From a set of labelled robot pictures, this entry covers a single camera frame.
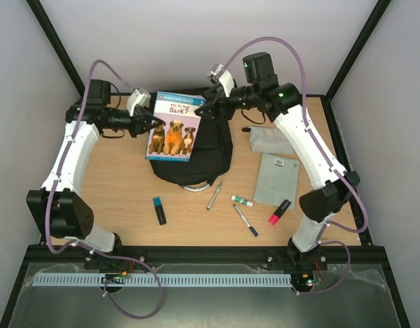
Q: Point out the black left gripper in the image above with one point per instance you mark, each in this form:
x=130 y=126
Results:
x=140 y=126

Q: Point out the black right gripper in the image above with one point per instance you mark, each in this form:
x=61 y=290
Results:
x=216 y=106

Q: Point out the dog picture book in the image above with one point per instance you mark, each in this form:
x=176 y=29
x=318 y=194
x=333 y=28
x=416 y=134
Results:
x=174 y=139

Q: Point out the black student backpack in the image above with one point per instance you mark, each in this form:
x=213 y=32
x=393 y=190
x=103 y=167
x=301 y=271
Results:
x=211 y=156

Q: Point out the grey notebook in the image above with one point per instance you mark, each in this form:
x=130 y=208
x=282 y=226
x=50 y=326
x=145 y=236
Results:
x=277 y=181

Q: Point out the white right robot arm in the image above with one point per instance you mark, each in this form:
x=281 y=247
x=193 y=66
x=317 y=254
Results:
x=333 y=185

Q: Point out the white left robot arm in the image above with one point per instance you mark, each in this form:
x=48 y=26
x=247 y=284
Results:
x=57 y=207

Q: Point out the blue black highlighter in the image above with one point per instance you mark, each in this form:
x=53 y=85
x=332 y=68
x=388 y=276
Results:
x=159 y=211

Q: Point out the blue capped white marker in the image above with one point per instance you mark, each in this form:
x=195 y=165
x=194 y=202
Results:
x=242 y=216

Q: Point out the pink black highlighter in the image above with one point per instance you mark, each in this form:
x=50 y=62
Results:
x=278 y=213

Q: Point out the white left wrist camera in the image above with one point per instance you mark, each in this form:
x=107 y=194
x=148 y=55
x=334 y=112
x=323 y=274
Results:
x=139 y=98

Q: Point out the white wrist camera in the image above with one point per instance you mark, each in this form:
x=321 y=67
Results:
x=221 y=77
x=139 y=98

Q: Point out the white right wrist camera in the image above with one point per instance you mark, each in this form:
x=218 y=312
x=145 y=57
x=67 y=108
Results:
x=221 y=77

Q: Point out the light blue cable duct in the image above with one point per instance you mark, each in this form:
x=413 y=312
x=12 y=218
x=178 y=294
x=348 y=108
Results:
x=164 y=279

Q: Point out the black aluminium frame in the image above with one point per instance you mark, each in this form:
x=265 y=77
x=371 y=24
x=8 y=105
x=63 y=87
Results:
x=366 y=253

